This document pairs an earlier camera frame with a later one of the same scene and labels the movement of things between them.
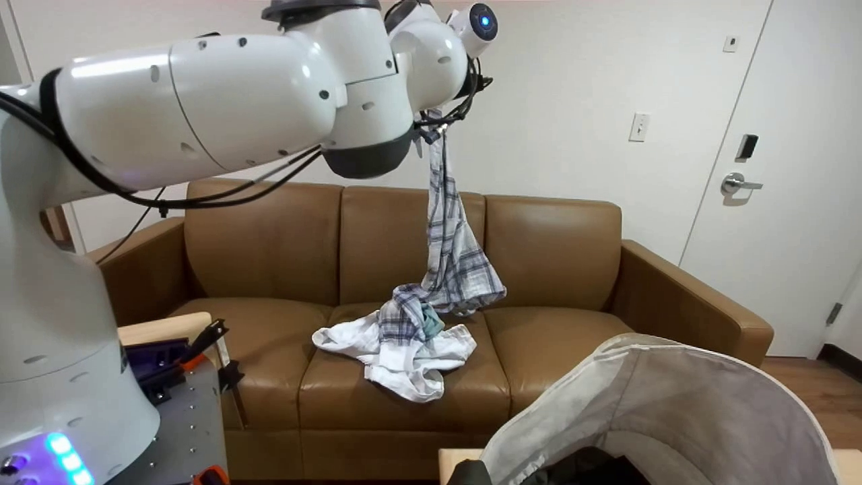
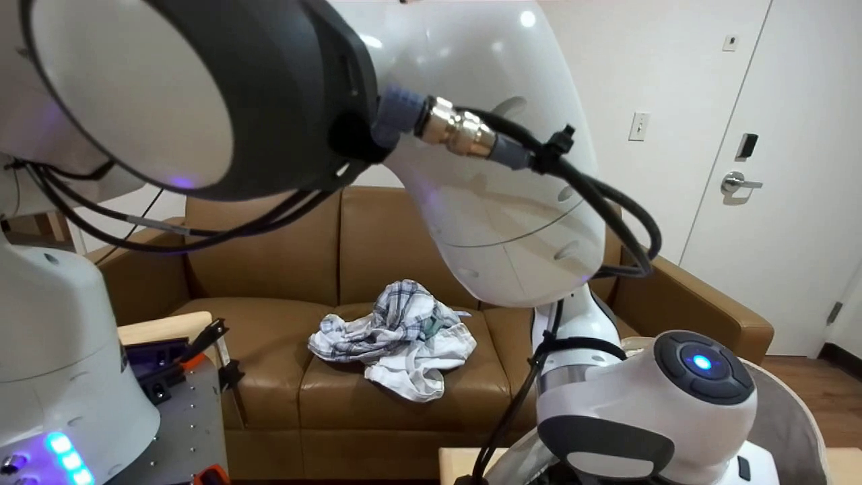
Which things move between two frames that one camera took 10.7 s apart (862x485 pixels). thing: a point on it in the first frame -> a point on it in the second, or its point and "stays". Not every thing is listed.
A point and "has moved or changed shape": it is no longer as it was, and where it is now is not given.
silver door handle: (735, 186) stays
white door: (781, 225) stays
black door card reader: (747, 147) stays
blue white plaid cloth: (461, 267) has moved or changed shape
